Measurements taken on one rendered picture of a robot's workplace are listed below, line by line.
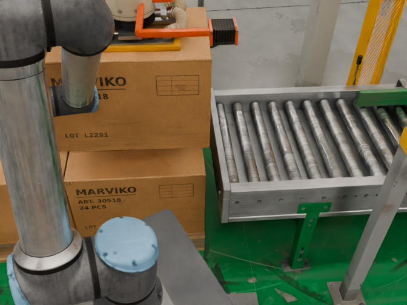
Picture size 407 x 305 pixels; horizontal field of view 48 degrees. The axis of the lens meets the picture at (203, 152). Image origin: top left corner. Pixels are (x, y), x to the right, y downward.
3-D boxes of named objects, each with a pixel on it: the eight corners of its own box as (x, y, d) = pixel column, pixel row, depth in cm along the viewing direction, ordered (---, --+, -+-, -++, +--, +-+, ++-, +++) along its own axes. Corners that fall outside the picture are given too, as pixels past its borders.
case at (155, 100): (204, 89, 208) (205, 6, 181) (209, 147, 179) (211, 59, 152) (72, 92, 206) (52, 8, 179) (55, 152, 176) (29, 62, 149)
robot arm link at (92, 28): (114, -40, 78) (92, 82, 142) (38, -38, 74) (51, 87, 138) (127, 24, 77) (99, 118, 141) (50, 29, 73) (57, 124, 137)
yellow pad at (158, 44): (180, 36, 163) (179, 23, 160) (180, 51, 156) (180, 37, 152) (84, 39, 162) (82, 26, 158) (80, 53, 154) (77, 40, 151)
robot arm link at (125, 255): (163, 295, 116) (167, 255, 104) (96, 312, 111) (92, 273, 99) (148, 246, 127) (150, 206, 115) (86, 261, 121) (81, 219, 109)
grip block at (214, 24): (234, 31, 144) (235, 17, 141) (237, 45, 138) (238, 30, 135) (208, 32, 144) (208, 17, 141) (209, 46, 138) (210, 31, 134)
